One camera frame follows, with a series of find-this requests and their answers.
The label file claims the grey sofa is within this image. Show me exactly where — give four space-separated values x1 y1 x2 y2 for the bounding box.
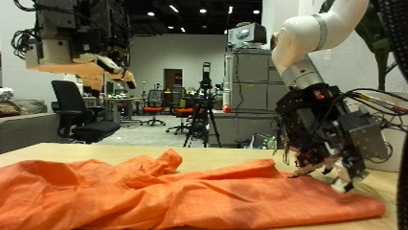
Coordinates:
0 99 61 154

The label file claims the orange button shirt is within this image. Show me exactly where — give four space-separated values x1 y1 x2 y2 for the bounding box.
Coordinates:
0 147 388 230

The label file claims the grey metal cabinet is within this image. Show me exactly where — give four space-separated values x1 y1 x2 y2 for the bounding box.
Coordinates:
231 47 295 113

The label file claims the green leafy plant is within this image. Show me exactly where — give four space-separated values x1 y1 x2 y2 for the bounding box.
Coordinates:
354 0 408 92

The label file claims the black camera tripod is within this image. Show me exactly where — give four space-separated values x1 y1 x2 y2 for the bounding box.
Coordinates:
182 61 222 149

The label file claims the black corrugated cable sleeve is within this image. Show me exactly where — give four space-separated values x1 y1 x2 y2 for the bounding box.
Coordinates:
377 0 408 230

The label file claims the yellow tipped cable bundle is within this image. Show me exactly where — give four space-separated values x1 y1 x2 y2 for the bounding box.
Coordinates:
342 87 408 116

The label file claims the orange seat office chair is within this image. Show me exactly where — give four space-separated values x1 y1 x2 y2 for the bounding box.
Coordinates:
164 87 195 135
139 89 166 127

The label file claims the grey low counter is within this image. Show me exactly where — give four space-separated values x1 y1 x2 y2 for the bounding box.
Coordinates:
207 109 281 149

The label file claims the crinkled silver bag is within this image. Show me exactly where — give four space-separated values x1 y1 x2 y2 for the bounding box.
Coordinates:
0 85 14 101

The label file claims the brown patterned cushion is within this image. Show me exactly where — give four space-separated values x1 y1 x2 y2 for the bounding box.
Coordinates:
0 99 30 117

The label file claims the brown door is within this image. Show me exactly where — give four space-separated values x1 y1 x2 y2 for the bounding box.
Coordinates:
163 67 183 92

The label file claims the light office desk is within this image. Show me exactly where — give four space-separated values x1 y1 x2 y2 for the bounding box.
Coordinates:
103 96 143 124

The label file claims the grey box device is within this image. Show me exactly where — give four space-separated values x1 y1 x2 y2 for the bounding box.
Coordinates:
227 22 267 50

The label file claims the black office chair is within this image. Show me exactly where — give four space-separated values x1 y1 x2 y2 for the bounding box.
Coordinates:
49 80 121 144

